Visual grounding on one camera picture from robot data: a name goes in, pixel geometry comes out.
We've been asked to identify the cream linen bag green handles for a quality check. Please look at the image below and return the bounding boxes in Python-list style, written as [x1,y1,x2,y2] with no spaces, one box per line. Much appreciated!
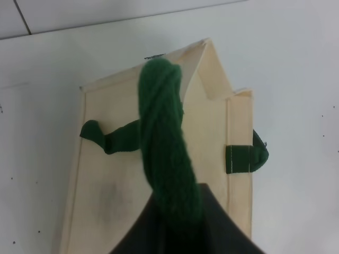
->
[59,39,269,253]

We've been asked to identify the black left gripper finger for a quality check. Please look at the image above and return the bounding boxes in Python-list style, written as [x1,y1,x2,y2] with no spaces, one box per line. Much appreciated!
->
[111,184,262,253]

